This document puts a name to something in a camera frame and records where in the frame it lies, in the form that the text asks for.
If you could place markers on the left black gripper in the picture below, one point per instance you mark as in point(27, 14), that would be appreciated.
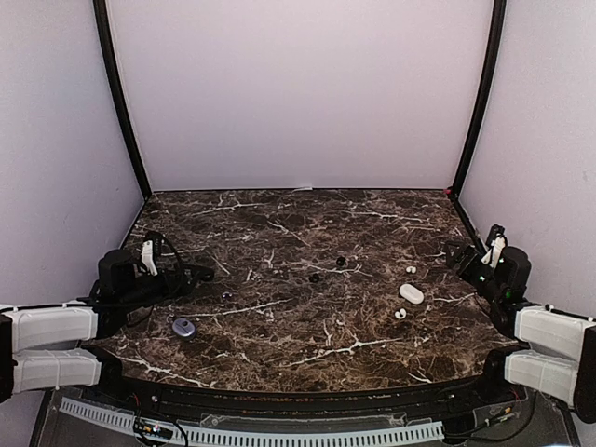
point(170, 291)

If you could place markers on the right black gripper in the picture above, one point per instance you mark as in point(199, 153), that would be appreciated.
point(474, 257)

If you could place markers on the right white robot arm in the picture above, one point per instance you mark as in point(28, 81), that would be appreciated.
point(555, 353)

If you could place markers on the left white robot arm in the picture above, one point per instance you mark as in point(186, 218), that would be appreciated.
point(50, 346)

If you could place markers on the purple charging case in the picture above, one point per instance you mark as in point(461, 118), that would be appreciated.
point(184, 329)

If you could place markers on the white charging case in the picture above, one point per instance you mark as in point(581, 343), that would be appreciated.
point(411, 294)

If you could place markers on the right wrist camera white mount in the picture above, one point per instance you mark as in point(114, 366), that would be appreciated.
point(495, 243)

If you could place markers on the white slotted cable duct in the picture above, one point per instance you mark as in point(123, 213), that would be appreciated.
point(159, 432)

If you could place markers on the right black frame post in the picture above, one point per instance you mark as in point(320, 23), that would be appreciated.
point(482, 97)

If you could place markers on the black frame post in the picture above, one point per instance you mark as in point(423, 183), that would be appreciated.
point(110, 63)
point(482, 97)

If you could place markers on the left black frame post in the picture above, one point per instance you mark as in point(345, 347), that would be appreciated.
point(110, 63)

